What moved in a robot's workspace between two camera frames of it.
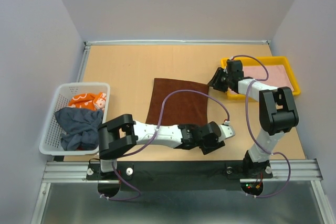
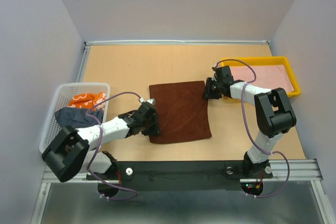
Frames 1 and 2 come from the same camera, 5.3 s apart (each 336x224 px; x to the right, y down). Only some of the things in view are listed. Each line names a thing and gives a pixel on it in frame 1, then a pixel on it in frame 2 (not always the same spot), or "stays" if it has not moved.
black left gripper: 213,145 → 155,129
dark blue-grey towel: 80,127 stays
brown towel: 180,108 stays
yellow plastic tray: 247,61 stays
